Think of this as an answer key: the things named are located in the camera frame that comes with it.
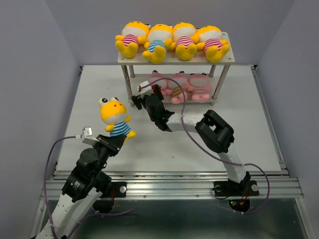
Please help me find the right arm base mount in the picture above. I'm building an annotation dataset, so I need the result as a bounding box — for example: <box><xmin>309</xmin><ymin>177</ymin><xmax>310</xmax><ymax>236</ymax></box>
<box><xmin>213</xmin><ymin>180</ymin><xmax>260</xmax><ymax>198</ymax></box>

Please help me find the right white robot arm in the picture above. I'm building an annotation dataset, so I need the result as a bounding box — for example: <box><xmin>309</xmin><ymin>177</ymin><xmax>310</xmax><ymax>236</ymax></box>
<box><xmin>131</xmin><ymin>85</ymin><xmax>250</xmax><ymax>194</ymax></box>

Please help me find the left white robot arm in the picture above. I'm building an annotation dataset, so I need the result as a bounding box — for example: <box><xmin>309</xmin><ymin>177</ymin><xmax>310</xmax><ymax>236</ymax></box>
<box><xmin>36</xmin><ymin>134</ymin><xmax>126</xmax><ymax>239</ymax></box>

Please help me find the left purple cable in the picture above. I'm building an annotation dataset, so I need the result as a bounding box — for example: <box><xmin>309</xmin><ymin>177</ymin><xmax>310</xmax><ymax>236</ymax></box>
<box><xmin>43</xmin><ymin>135</ymin><xmax>135</xmax><ymax>239</ymax></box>

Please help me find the purple cable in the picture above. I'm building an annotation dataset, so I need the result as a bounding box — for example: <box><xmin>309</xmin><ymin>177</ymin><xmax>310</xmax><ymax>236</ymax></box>
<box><xmin>147</xmin><ymin>78</ymin><xmax>271</xmax><ymax>215</ymax></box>
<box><xmin>43</xmin><ymin>135</ymin><xmax>135</xmax><ymax>239</ymax></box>

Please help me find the yellow toy pink stripes face-down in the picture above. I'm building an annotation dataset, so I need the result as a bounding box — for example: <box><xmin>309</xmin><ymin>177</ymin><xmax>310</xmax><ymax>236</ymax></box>
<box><xmin>115</xmin><ymin>21</ymin><xmax>151</xmax><ymax>58</ymax></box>

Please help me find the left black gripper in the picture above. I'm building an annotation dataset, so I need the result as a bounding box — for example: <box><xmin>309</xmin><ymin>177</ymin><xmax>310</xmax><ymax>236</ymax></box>
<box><xmin>92</xmin><ymin>133</ymin><xmax>126</xmax><ymax>176</ymax></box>

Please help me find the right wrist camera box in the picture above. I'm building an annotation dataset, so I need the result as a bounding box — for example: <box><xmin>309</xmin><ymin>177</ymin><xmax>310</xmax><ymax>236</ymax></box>
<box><xmin>137</xmin><ymin>81</ymin><xmax>154</xmax><ymax>98</ymax></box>

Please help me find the aluminium rail frame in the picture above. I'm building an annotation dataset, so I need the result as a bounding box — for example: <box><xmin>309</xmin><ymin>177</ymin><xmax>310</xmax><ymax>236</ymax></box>
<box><xmin>41</xmin><ymin>65</ymin><xmax>316</xmax><ymax>239</ymax></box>

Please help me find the yellow toy blue stripes face-down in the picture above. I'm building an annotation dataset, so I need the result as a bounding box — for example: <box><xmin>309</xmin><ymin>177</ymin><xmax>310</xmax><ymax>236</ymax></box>
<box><xmin>99</xmin><ymin>97</ymin><xmax>137</xmax><ymax>144</ymax></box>

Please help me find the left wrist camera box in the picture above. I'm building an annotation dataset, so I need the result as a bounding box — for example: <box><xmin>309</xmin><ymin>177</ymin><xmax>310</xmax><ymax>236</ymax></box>
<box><xmin>75</xmin><ymin>126</ymin><xmax>99</xmax><ymax>146</ymax></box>

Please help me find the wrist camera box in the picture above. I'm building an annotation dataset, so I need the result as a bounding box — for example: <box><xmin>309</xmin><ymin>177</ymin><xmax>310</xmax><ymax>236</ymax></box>
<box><xmin>75</xmin><ymin>126</ymin><xmax>99</xmax><ymax>146</ymax></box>
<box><xmin>137</xmin><ymin>81</ymin><xmax>154</xmax><ymax>98</ymax></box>

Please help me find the pink toy red polka shirt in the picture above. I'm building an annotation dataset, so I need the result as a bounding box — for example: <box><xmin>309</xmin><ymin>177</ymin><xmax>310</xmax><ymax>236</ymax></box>
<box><xmin>148</xmin><ymin>70</ymin><xmax>167</xmax><ymax>96</ymax></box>

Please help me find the pink toy yellow striped shirt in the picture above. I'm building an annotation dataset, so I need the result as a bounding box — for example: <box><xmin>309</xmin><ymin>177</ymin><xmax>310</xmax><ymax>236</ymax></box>
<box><xmin>165</xmin><ymin>71</ymin><xmax>189</xmax><ymax>104</ymax></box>

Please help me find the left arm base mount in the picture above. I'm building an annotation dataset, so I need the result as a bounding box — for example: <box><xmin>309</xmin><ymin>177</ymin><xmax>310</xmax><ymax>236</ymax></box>
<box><xmin>101</xmin><ymin>181</ymin><xmax>127</xmax><ymax>199</ymax></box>

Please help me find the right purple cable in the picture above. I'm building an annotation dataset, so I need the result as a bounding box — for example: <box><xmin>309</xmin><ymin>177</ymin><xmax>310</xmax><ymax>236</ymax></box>
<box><xmin>147</xmin><ymin>78</ymin><xmax>271</xmax><ymax>215</ymax></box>

